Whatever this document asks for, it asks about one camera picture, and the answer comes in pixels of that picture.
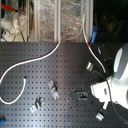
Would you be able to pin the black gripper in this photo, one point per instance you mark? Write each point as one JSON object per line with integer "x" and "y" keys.
{"x": 78, "y": 95}

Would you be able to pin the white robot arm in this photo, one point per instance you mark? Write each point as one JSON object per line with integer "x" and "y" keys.
{"x": 116, "y": 87}

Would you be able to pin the silver connector plug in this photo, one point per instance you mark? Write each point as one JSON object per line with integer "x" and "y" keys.
{"x": 89, "y": 66}

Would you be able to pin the black block on pegboard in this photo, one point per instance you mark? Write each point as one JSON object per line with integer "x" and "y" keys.
{"x": 103, "y": 52}

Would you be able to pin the blue object at corner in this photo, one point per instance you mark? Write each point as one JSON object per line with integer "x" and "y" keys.
{"x": 2, "y": 120}

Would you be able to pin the clear plastic bag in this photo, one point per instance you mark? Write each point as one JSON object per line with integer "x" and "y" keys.
{"x": 59, "y": 19}

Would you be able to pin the white red device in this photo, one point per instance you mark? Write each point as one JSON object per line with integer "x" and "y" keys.
{"x": 7, "y": 34}

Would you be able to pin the upper metal cable clip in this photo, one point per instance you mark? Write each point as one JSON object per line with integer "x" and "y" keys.
{"x": 53, "y": 90}

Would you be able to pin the metal cable clip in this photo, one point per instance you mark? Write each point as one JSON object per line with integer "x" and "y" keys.
{"x": 53, "y": 90}
{"x": 37, "y": 105}

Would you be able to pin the silver bracket on gripper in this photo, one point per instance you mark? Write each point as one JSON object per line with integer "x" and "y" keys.
{"x": 99, "y": 116}

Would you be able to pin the lower metal cable clip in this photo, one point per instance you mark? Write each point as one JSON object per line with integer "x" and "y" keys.
{"x": 37, "y": 105}

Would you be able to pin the blue clamp handle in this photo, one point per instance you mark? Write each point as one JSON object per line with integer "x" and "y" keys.
{"x": 94, "y": 34}

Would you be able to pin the red handled tool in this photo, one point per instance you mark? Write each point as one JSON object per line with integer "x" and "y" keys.
{"x": 8, "y": 8}

